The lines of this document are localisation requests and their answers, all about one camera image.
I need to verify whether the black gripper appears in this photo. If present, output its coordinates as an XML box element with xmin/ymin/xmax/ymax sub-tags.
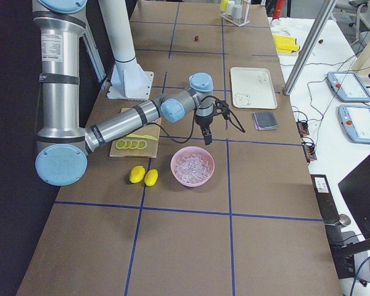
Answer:
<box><xmin>195</xmin><ymin>107</ymin><xmax>213</xmax><ymax>146</ymax></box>

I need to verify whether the pink bowl of ice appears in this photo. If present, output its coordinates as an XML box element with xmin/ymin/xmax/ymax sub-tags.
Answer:
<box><xmin>170</xmin><ymin>146</ymin><xmax>215</xmax><ymax>187</ymax></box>

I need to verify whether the white plastic cup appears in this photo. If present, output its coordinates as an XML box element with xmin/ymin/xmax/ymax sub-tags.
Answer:
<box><xmin>231</xmin><ymin>4</ymin><xmax>242</xmax><ymax>19</ymax></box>

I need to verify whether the yellow plastic cup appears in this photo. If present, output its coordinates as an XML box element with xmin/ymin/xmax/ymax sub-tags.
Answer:
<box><xmin>220</xmin><ymin>0</ymin><xmax>229</xmax><ymax>12</ymax></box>

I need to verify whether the grey plastic cup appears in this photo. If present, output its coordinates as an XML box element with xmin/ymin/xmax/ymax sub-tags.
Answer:
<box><xmin>226</xmin><ymin>0</ymin><xmax>236</xmax><ymax>12</ymax></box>

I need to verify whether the cream bear tray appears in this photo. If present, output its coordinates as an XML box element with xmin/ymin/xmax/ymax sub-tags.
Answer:
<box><xmin>230</xmin><ymin>67</ymin><xmax>278</xmax><ymax>110</ymax></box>

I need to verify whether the lemon slice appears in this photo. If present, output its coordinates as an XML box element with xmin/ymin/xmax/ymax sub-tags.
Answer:
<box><xmin>130</xmin><ymin>140</ymin><xmax>139</xmax><ymax>150</ymax></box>
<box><xmin>115</xmin><ymin>139</ymin><xmax>127</xmax><ymax>150</ymax></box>
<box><xmin>138</xmin><ymin>140</ymin><xmax>147</xmax><ymax>150</ymax></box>
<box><xmin>124</xmin><ymin>140</ymin><xmax>132</xmax><ymax>149</ymax></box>

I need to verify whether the yellow lemon near bowl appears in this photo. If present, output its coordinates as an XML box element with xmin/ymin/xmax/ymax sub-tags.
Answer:
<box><xmin>144</xmin><ymin>169</ymin><xmax>158</xmax><ymax>187</ymax></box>

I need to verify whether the yellow plastic knife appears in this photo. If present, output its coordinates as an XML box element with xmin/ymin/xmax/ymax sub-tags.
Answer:
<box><xmin>126</xmin><ymin>133</ymin><xmax>158</xmax><ymax>141</ymax></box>

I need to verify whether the wooden cutting board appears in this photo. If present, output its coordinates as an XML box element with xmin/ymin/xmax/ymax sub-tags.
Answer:
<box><xmin>109</xmin><ymin>125</ymin><xmax>160</xmax><ymax>158</ymax></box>

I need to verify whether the yellow lemon far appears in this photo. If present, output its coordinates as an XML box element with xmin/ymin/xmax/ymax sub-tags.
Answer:
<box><xmin>129</xmin><ymin>165</ymin><xmax>146</xmax><ymax>184</ymax></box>

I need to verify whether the wooden rack stick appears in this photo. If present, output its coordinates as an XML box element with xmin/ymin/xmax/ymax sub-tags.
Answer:
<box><xmin>241</xmin><ymin>0</ymin><xmax>251</xmax><ymax>26</ymax></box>

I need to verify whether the yellow folded cloth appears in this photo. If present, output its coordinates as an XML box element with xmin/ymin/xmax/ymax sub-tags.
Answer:
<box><xmin>273</xmin><ymin>35</ymin><xmax>300</xmax><ymax>54</ymax></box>

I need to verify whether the upper teach pendant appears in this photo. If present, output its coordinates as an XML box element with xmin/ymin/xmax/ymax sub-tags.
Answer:
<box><xmin>327</xmin><ymin>72</ymin><xmax>370</xmax><ymax>103</ymax></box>

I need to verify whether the teach pendant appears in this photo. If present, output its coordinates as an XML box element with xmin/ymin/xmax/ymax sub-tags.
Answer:
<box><xmin>338</xmin><ymin>104</ymin><xmax>370</xmax><ymax>144</ymax></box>
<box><xmin>327</xmin><ymin>72</ymin><xmax>370</xmax><ymax>103</ymax></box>

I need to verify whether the lower teach pendant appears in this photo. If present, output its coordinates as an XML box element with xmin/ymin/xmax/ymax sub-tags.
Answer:
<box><xmin>338</xmin><ymin>104</ymin><xmax>370</xmax><ymax>144</ymax></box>

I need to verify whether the black laptop monitor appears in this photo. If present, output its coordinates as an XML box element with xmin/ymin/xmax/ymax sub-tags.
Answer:
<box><xmin>339</xmin><ymin>154</ymin><xmax>370</xmax><ymax>239</ymax></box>

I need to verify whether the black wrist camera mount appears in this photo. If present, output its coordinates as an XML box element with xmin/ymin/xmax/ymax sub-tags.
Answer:
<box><xmin>215</xmin><ymin>99</ymin><xmax>230</xmax><ymax>120</ymax></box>

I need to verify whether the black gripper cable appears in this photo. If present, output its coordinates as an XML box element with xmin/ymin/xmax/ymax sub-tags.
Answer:
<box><xmin>155</xmin><ymin>95</ymin><xmax>247</xmax><ymax>144</ymax></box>

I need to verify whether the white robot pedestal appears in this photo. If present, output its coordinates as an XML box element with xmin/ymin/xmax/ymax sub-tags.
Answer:
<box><xmin>99</xmin><ymin>0</ymin><xmax>154</xmax><ymax>101</ymax></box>

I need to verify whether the white wire cup rack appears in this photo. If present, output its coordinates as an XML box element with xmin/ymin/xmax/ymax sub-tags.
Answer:
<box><xmin>220</xmin><ymin>13</ymin><xmax>250</xmax><ymax>27</ymax></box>

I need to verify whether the aluminium frame post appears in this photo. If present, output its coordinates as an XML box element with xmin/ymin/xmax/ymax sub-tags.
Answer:
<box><xmin>283</xmin><ymin>0</ymin><xmax>336</xmax><ymax>96</ymax></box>

